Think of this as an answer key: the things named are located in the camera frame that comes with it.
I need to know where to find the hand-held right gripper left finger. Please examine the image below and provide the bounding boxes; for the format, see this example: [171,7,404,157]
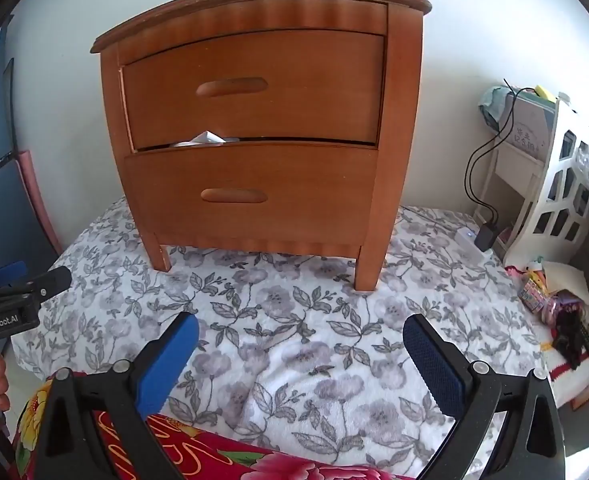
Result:
[34,311,200,480]

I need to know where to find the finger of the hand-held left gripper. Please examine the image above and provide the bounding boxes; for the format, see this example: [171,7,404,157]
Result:
[0,266,74,309]
[0,260,29,292]

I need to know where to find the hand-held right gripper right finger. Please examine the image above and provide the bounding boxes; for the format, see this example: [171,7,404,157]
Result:
[403,313,568,480]

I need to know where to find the white cloth pieces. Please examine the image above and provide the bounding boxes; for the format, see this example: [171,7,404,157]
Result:
[172,131,240,149]

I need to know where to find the wooden nightstand drawer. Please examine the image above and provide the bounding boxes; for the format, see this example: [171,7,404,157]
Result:
[124,141,379,256]
[119,30,388,152]

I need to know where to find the pink rolled mat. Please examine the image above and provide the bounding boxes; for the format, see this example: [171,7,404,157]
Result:
[17,149,63,254]

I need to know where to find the dark blue panel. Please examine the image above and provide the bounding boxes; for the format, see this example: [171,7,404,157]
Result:
[0,15,58,276]

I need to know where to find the red floral blanket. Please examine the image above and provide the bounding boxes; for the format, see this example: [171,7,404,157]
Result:
[12,372,415,480]

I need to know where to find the colourful cube toy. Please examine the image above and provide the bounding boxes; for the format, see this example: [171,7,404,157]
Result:
[519,270,558,319]

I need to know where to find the white power strip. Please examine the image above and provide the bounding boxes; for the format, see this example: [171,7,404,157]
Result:
[449,227,490,262]

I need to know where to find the grey floral bedsheet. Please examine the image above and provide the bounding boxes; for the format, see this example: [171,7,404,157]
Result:
[12,195,545,478]

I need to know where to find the black charger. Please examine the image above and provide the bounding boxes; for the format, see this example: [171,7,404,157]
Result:
[476,222,498,254]

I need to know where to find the white red-striped towel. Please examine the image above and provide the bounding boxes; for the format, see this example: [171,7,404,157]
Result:
[539,320,589,411]

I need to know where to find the white lattice rack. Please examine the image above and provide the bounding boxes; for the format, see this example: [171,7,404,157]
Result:
[485,92,589,273]

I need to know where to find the wooden nightstand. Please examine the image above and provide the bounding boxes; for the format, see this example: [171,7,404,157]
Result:
[90,0,433,293]

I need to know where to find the grey book box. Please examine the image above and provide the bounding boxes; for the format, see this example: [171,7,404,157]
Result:
[505,95,559,157]

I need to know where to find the teal cloth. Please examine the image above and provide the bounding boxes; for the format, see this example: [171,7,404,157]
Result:
[479,86,514,127]

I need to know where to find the black charger cable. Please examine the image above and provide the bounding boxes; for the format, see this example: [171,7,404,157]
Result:
[466,79,539,226]

